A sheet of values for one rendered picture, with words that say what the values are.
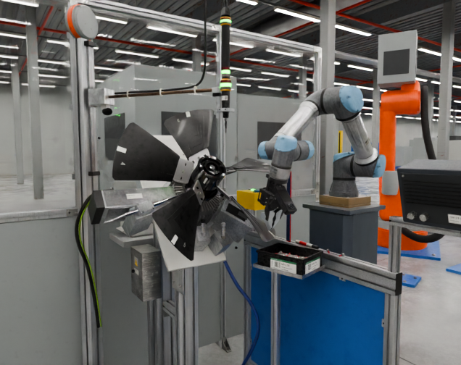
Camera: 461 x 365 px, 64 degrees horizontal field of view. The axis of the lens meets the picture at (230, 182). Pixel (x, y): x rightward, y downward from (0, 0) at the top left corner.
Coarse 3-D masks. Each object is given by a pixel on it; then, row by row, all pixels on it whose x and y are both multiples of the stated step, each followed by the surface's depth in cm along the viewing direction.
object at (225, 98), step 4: (224, 4) 146; (224, 8) 145; (228, 8) 146; (224, 12) 145; (228, 12) 146; (224, 16) 149; (228, 16) 148; (224, 92) 148; (228, 92) 148; (224, 96) 148; (228, 96) 148; (224, 100) 148; (228, 100) 149; (224, 104) 149; (228, 104) 149; (224, 112) 149; (228, 112) 150; (224, 116) 149; (228, 116) 150
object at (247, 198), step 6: (240, 192) 199; (246, 192) 194; (252, 192) 193; (258, 192) 191; (240, 198) 199; (246, 198) 194; (252, 198) 190; (246, 204) 194; (252, 204) 190; (258, 204) 190
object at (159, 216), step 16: (192, 192) 134; (160, 208) 121; (176, 208) 126; (192, 208) 133; (160, 224) 119; (176, 224) 124; (192, 224) 133; (176, 240) 122; (192, 240) 131; (192, 256) 128
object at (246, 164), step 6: (240, 162) 169; (246, 162) 168; (252, 162) 168; (258, 162) 169; (264, 162) 170; (228, 168) 156; (234, 168) 153; (240, 168) 154; (246, 168) 156; (252, 168) 157; (258, 168) 159; (264, 168) 161
